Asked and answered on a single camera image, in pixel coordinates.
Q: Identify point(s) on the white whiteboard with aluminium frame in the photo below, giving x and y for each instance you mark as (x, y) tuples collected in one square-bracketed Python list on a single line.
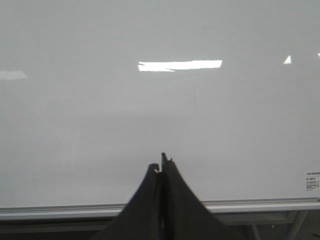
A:
[(93, 91)]

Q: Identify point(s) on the white whiteboard stand leg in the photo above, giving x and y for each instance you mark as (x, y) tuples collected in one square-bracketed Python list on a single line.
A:
[(296, 224)]

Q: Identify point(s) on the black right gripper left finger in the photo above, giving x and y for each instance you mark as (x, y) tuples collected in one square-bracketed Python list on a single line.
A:
[(140, 219)]

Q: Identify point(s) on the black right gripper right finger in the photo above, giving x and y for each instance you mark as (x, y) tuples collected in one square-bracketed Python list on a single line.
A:
[(184, 216)]

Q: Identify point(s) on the small printed label sticker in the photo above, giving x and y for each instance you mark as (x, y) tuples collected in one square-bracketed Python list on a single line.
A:
[(312, 181)]

